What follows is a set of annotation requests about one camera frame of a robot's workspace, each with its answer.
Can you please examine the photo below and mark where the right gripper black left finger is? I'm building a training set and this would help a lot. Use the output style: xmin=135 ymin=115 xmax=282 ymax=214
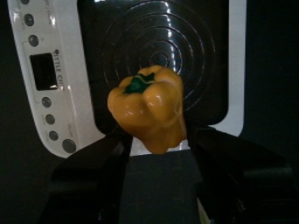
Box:
xmin=37 ymin=126 xmax=137 ymax=224

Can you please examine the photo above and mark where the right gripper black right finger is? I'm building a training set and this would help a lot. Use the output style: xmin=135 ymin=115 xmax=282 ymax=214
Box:
xmin=186 ymin=122 xmax=299 ymax=224

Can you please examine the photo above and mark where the yellow bell pepper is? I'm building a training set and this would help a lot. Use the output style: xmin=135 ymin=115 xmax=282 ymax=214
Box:
xmin=107 ymin=64 xmax=189 ymax=156

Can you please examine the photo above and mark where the white toy induction stove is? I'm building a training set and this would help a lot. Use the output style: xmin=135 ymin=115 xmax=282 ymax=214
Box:
xmin=6 ymin=0 xmax=249 ymax=160

